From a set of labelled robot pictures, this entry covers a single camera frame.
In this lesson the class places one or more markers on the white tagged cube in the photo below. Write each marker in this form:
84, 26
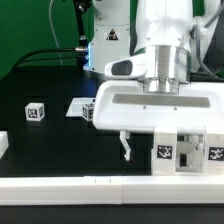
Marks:
87, 111

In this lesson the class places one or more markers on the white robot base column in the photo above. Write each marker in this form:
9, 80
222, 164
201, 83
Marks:
111, 39

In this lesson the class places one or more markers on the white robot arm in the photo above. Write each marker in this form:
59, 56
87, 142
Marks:
167, 89

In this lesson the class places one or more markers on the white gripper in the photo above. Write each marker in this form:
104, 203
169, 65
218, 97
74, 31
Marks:
122, 105

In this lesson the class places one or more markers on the white chair seat frame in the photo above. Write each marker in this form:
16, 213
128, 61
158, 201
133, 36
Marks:
189, 155

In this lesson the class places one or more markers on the small white tagged block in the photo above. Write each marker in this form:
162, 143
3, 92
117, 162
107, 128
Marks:
35, 111

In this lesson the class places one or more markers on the white part at left edge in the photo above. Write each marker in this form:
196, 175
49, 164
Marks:
4, 144

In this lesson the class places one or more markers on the white sheet with tags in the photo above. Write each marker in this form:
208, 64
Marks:
75, 108

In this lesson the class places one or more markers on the white front barrier rail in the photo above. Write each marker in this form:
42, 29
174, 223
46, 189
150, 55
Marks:
112, 190

